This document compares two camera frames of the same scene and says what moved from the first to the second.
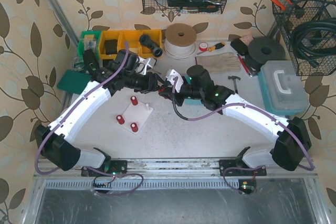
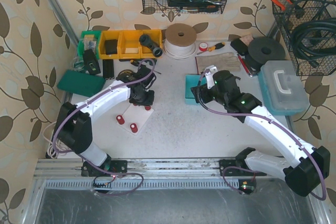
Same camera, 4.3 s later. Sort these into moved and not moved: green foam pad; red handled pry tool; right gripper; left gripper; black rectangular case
Moved: right gripper; left gripper
Not moved: red handled pry tool; black rectangular case; green foam pad
